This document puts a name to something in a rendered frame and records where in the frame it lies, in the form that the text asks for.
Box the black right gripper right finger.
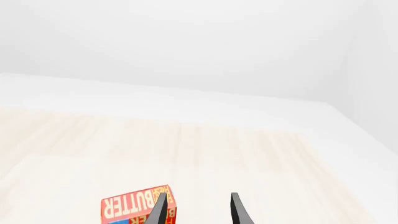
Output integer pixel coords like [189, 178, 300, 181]
[230, 192, 256, 224]

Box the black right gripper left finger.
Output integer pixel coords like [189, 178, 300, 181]
[143, 192, 168, 224]

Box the red butter box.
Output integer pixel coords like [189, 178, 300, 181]
[101, 184, 178, 224]

